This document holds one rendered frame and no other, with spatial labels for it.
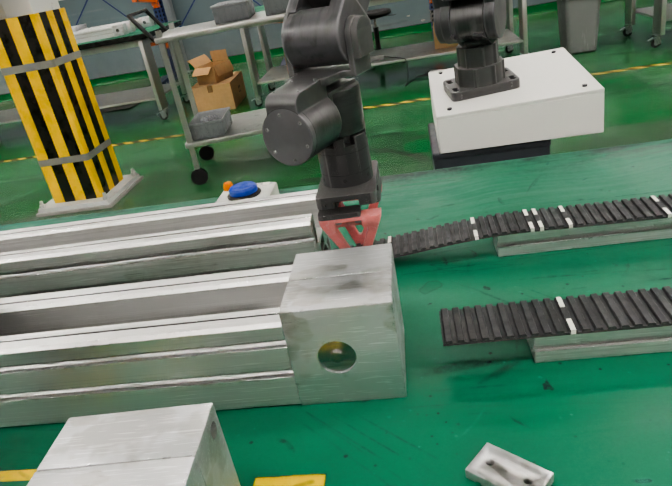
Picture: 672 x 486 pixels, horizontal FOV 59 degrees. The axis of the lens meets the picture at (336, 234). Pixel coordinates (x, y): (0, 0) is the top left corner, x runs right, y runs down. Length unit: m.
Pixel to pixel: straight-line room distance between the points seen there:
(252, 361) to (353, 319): 0.09
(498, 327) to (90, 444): 0.32
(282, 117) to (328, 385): 0.25
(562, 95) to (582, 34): 4.57
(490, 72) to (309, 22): 0.53
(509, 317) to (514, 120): 0.56
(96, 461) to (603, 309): 0.40
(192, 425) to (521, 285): 0.38
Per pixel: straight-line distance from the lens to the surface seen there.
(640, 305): 0.56
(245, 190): 0.82
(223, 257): 0.68
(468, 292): 0.64
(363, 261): 0.52
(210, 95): 5.63
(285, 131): 0.57
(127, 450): 0.40
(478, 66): 1.09
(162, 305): 0.59
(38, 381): 0.60
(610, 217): 0.71
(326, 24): 0.61
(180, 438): 0.39
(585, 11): 5.58
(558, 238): 0.71
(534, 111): 1.05
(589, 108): 1.07
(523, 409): 0.50
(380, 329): 0.47
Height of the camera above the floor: 1.12
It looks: 25 degrees down
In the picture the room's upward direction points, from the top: 11 degrees counter-clockwise
